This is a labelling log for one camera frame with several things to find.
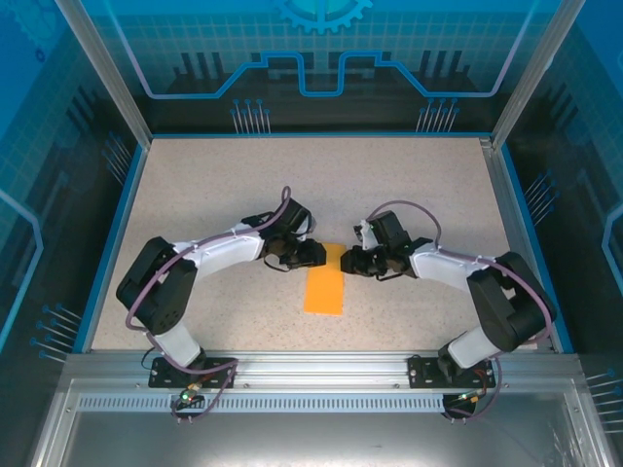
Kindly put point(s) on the grey metal sheet panel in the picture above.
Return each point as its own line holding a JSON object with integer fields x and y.
{"x": 321, "y": 438}

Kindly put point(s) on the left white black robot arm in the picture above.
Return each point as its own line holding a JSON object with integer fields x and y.
{"x": 219, "y": 253}

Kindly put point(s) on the long aluminium base rail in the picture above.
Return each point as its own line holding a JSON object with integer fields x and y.
{"x": 321, "y": 370}

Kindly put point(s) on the orange paper sheet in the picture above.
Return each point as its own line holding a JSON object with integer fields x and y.
{"x": 323, "y": 292}

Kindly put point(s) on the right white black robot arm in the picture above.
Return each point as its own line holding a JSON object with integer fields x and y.
{"x": 448, "y": 270}

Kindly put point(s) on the aluminium side rail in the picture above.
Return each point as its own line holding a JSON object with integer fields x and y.
{"x": 502, "y": 194}

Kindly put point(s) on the aluminium frame post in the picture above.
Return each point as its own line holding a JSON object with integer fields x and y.
{"x": 111, "y": 73}
{"x": 533, "y": 73}

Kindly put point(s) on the blue table edge strip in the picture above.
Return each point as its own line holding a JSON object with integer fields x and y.
{"x": 114, "y": 243}
{"x": 533, "y": 243}

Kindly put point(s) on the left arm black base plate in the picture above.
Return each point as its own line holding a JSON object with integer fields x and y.
{"x": 160, "y": 381}

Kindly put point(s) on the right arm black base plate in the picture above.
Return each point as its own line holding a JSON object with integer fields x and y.
{"x": 421, "y": 374}

